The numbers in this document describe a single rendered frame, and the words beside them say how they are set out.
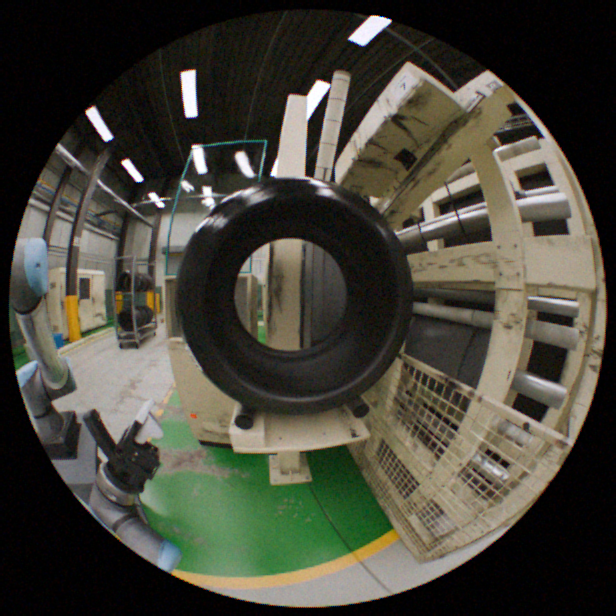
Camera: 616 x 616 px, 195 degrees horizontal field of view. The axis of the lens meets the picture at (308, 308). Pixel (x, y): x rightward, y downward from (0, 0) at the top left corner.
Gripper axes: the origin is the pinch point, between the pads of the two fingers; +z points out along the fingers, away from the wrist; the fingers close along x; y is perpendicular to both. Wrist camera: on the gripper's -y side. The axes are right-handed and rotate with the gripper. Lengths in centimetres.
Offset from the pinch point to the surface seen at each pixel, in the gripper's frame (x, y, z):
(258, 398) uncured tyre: 6.8, 15.8, 14.3
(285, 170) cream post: 7, -29, 85
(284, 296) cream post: -11, 14, 53
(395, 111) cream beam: 52, -17, 60
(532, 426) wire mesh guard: 56, 36, 14
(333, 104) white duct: 46, -69, 145
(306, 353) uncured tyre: -4.8, 30.6, 38.4
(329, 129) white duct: 30, -54, 145
